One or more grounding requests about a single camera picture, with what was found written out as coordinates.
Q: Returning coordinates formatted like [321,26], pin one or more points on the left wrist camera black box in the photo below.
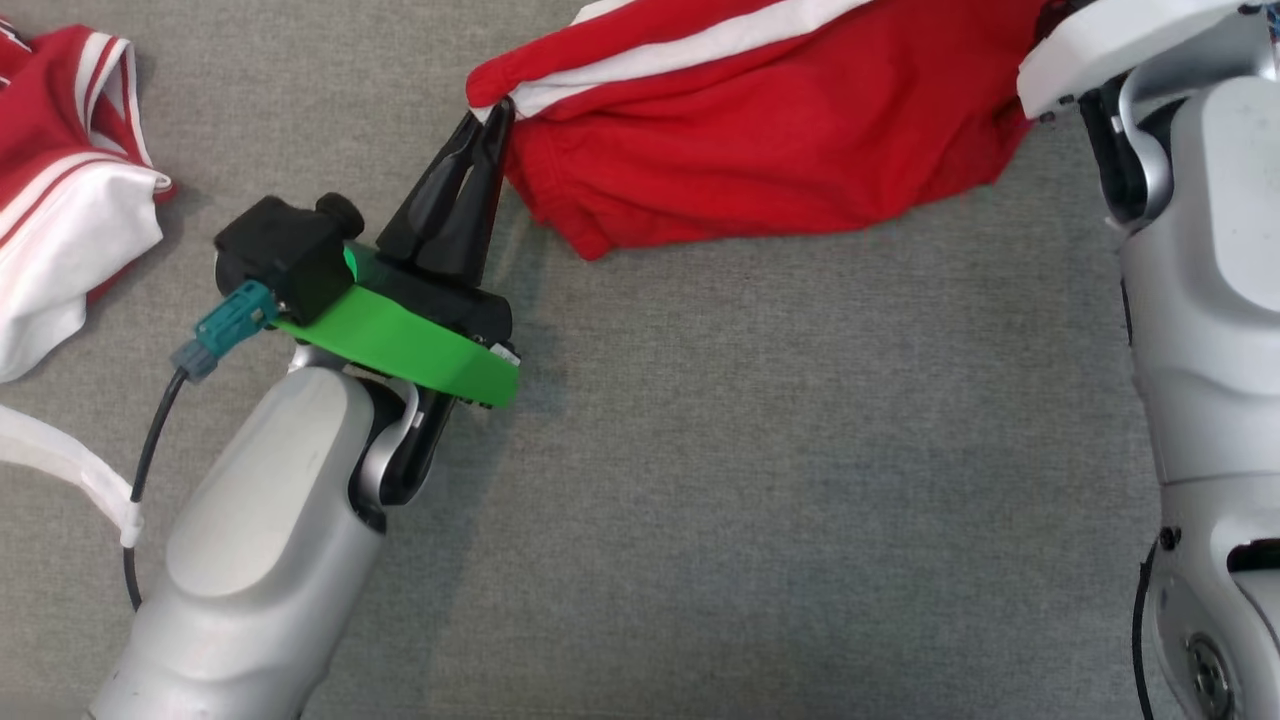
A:
[285,255]

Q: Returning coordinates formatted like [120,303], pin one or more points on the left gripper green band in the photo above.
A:
[400,340]

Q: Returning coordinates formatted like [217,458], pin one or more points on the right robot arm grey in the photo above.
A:
[1220,300]

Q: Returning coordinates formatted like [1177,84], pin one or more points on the red shorts white stripe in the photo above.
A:
[750,150]

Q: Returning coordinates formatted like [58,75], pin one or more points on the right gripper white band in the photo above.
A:
[1110,40]

